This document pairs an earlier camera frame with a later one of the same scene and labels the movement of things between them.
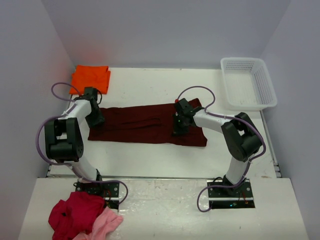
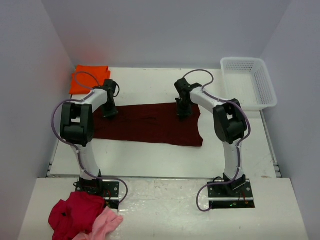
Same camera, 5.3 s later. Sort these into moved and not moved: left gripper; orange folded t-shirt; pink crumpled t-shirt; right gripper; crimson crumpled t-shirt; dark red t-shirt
Moved: right gripper; left gripper
Not moved: orange folded t-shirt; pink crumpled t-shirt; dark red t-shirt; crimson crumpled t-shirt
